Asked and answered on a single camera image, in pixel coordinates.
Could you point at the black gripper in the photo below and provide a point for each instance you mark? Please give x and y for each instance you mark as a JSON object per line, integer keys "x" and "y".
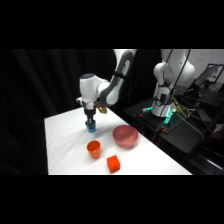
{"x": 90, "y": 112}

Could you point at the blue cup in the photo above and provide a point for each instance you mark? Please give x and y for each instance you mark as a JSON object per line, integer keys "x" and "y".
{"x": 90, "y": 129}

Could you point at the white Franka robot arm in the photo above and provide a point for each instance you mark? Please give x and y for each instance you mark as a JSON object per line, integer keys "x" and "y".
{"x": 90, "y": 88}

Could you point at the orange cup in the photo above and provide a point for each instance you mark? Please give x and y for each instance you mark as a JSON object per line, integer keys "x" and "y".
{"x": 94, "y": 149}

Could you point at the pink bowl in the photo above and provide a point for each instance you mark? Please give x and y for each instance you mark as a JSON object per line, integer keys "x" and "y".
{"x": 125, "y": 136}

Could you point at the orange cube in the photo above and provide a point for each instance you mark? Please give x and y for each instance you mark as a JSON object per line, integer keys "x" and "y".
{"x": 113, "y": 163}

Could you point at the black curtain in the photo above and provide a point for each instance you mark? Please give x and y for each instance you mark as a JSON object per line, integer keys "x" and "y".
{"x": 36, "y": 100}

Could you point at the green light strip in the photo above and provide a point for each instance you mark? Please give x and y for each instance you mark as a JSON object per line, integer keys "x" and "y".
{"x": 169, "y": 116}

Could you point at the black robot stand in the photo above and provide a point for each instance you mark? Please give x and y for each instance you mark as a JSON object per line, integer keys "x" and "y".
{"x": 180, "y": 133}

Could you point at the dark laptop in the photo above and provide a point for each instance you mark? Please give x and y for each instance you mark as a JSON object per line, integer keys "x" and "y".
{"x": 210, "y": 78}

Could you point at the yellowish wrist camera mount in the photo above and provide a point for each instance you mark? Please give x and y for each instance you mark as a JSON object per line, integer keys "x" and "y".
{"x": 102, "y": 109}

